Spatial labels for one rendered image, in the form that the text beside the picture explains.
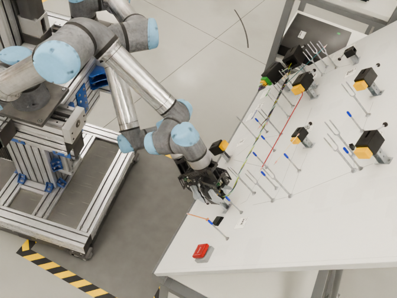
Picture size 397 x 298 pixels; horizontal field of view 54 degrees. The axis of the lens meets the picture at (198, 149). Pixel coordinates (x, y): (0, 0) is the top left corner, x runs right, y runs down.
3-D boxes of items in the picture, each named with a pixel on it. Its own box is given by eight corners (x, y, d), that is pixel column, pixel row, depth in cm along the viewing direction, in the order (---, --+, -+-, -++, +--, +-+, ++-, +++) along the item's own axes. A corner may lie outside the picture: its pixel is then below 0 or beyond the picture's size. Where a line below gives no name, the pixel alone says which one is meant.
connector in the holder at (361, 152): (373, 154, 100) (367, 146, 99) (370, 159, 99) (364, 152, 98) (361, 154, 103) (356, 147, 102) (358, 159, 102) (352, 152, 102)
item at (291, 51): (321, 57, 190) (304, 34, 186) (311, 78, 180) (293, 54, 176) (310, 62, 195) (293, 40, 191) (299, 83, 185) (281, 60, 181)
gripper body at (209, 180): (220, 197, 129) (206, 174, 122) (202, 190, 135) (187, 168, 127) (233, 180, 132) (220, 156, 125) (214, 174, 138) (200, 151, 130)
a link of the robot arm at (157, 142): (163, 136, 135) (190, 135, 130) (149, 160, 129) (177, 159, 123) (153, 119, 131) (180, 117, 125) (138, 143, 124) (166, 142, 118)
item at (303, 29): (274, 54, 210) (277, 43, 205) (293, 22, 231) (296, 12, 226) (333, 76, 204) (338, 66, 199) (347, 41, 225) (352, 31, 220)
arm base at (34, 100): (2, 105, 154) (-6, 86, 146) (23, 81, 164) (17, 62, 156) (38, 116, 153) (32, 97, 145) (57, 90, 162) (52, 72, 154)
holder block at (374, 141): (405, 138, 105) (388, 113, 102) (386, 168, 101) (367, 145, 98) (390, 138, 109) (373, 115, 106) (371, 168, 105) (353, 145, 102)
